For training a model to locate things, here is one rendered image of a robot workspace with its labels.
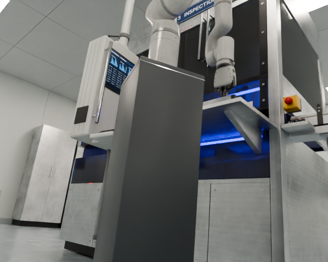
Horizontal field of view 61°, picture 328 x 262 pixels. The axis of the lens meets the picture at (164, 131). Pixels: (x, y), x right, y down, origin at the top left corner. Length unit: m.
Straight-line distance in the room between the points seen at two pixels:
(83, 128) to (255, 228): 1.16
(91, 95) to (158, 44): 0.88
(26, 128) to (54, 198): 1.62
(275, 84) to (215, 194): 0.70
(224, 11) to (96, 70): 0.92
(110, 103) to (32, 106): 4.87
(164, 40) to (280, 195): 0.91
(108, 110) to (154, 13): 0.87
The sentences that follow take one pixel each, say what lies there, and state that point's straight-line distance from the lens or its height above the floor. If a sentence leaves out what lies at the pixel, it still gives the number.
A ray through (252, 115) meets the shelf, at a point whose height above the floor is 0.86.
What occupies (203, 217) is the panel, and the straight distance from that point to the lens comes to 1.70.
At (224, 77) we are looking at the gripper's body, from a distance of 1.37.
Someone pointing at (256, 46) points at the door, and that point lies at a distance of 1.88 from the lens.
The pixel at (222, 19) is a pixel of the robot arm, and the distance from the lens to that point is 1.52.
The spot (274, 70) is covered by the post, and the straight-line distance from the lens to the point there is 1.73.
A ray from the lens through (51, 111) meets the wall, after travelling 6.91.
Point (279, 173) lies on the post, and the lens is 1.51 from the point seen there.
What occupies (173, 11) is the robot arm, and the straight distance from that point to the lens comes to 1.25.
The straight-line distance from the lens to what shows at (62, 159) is 6.33.
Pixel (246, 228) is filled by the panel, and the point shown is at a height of 0.35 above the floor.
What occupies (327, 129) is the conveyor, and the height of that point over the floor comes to 0.86.
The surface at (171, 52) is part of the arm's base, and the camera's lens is 1.11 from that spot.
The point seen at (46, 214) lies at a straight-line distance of 6.22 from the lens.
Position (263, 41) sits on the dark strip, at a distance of 1.87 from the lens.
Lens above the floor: 0.34
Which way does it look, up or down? 18 degrees up
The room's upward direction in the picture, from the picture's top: 6 degrees clockwise
